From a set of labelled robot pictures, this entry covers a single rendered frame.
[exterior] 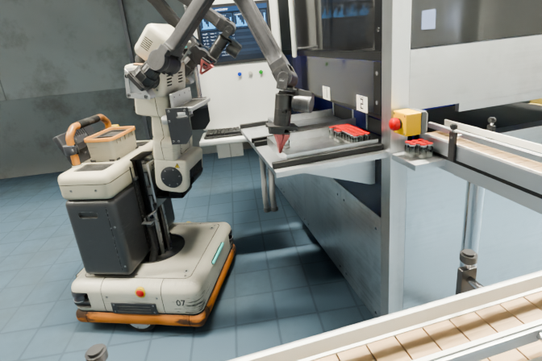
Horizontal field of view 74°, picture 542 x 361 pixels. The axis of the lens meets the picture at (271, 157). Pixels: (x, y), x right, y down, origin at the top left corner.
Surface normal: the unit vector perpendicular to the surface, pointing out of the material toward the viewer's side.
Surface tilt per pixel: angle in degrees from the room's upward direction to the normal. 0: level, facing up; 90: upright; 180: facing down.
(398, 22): 90
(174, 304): 90
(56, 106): 90
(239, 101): 90
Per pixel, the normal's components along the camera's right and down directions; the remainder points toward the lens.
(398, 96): 0.26, 0.29
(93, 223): -0.15, 0.33
